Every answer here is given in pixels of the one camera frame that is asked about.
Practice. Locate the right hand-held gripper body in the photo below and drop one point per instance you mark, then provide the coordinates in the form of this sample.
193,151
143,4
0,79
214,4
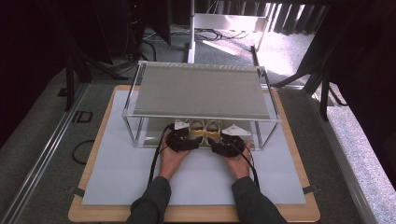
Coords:
230,141

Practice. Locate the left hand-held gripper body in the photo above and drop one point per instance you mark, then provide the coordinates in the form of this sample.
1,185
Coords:
180,138

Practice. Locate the white sneaker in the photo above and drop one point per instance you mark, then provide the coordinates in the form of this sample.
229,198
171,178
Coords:
212,129
197,129

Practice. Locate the metal frame shoe rack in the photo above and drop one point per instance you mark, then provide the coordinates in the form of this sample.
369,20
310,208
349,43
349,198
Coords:
199,93

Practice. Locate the person's left hand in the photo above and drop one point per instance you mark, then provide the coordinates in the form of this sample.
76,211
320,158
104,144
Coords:
171,161

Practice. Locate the person's right hand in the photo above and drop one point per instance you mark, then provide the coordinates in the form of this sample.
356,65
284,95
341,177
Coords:
239,165

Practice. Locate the white table mat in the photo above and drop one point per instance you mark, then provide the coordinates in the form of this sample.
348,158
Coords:
118,174

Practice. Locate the grey tape strip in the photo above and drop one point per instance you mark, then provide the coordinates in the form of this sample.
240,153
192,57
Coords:
76,191
311,188

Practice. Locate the black stand legs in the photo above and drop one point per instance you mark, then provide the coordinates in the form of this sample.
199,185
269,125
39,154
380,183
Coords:
324,96
70,84

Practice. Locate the white metal stand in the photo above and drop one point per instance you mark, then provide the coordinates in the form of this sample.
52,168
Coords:
193,31

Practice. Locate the aluminium floor rail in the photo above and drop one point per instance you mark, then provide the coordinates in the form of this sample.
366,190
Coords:
40,158
342,161

